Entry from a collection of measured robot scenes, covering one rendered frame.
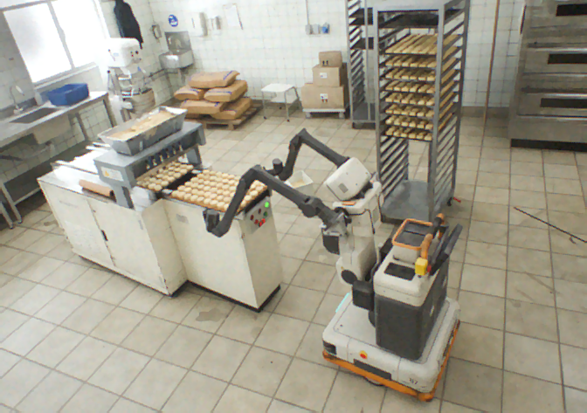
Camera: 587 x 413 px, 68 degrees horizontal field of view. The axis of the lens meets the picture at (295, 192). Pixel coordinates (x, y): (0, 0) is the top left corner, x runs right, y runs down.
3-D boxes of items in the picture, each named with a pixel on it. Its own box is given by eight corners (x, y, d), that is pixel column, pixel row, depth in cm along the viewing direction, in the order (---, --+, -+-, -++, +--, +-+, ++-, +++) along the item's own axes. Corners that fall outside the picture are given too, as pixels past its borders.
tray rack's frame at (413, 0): (433, 235, 359) (446, 3, 269) (376, 221, 385) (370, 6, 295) (456, 197, 403) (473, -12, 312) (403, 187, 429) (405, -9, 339)
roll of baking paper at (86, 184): (79, 188, 329) (76, 181, 326) (86, 184, 333) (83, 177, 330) (110, 199, 308) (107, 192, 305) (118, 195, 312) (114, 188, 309)
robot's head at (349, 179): (375, 175, 229) (355, 153, 228) (357, 194, 214) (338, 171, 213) (356, 187, 239) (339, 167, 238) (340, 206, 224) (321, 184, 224)
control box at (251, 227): (246, 234, 276) (243, 216, 269) (268, 214, 293) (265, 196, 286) (251, 235, 274) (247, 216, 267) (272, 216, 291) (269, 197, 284)
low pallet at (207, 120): (171, 127, 663) (169, 120, 658) (199, 108, 726) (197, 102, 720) (240, 130, 619) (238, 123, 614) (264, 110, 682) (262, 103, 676)
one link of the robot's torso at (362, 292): (391, 286, 259) (391, 254, 247) (373, 320, 239) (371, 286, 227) (350, 274, 273) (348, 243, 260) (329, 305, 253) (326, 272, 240)
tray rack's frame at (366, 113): (361, 110, 623) (355, -28, 533) (397, 111, 605) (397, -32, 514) (349, 127, 573) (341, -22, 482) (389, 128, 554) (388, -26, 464)
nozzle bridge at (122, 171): (108, 202, 304) (92, 159, 287) (182, 158, 354) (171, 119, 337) (140, 212, 287) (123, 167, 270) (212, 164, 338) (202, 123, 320)
